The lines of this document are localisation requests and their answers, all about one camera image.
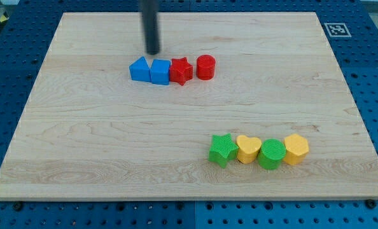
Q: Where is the red star block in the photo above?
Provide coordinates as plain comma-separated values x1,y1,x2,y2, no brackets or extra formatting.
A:
169,57,193,85

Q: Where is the green cylinder block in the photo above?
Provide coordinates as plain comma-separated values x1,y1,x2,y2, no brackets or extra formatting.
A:
258,139,286,170

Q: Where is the blue cube block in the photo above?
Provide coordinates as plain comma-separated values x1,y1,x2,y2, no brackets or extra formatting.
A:
150,59,171,85

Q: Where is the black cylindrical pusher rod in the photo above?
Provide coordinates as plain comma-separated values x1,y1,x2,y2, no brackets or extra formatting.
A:
139,0,160,55

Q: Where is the yellow hexagon block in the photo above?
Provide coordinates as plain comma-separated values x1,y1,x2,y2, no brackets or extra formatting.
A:
283,134,309,165

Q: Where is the yellow heart block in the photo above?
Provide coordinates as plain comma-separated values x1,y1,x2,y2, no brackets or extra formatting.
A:
236,135,262,164

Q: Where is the wooden board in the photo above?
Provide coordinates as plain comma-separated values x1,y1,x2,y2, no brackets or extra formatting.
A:
0,12,378,201

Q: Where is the green star block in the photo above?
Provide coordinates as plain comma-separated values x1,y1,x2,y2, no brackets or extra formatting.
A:
209,133,239,169

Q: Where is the blue triangle block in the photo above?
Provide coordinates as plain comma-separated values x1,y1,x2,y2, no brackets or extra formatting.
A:
129,57,151,82

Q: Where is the red cylinder block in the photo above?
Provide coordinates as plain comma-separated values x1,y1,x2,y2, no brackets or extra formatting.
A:
196,55,216,80

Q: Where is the white fiducial marker tag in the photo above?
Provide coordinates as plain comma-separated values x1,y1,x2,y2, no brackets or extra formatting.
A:
325,22,351,38

